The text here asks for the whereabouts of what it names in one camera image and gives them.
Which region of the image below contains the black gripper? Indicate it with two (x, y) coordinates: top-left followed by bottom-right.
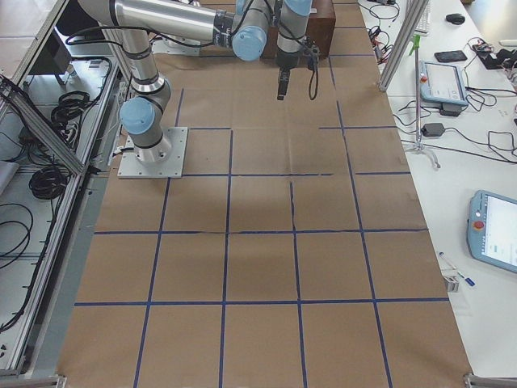
(275, 50), (301, 100)

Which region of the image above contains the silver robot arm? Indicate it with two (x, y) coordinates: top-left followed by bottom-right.
(79, 1), (319, 167)

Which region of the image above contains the dark wooden drawer cabinet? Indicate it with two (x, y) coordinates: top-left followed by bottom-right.
(261, 0), (336, 59)

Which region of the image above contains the silver tripod stand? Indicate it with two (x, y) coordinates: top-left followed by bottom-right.
(409, 35), (441, 171)

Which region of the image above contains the black power adapter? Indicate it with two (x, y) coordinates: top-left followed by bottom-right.
(421, 123), (445, 137)

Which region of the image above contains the far teach pendant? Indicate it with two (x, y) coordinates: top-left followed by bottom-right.
(418, 61), (468, 107)

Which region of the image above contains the teach pendant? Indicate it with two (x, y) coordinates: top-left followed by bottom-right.
(467, 190), (517, 273)
(418, 61), (468, 107)

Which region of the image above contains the black smartphone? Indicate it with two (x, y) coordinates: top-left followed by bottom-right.
(434, 50), (467, 63)

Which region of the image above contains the black computer mouse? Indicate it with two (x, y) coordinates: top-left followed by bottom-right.
(445, 13), (465, 25)

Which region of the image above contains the brown paper table cover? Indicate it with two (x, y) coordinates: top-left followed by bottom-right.
(57, 1), (470, 387)

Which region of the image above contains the near teach pendant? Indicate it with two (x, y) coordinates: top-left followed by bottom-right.
(467, 190), (517, 273)

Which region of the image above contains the blue white pen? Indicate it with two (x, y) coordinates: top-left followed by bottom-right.
(439, 251), (476, 287)

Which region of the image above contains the aluminium frame post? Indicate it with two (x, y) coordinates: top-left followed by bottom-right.
(378, 0), (428, 92)

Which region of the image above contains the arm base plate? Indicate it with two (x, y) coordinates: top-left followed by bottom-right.
(117, 127), (188, 179)

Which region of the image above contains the coiled black cable bundle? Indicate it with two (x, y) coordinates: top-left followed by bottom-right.
(28, 163), (74, 201)

